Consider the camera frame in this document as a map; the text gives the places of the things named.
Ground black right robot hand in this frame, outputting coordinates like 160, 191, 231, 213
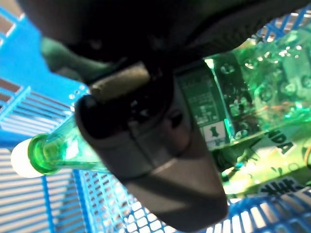
17, 0, 311, 233

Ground green soda bottle yellow cap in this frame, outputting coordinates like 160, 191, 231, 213
11, 29, 311, 179

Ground blue plastic shopping basket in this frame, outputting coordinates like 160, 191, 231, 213
0, 4, 311, 233

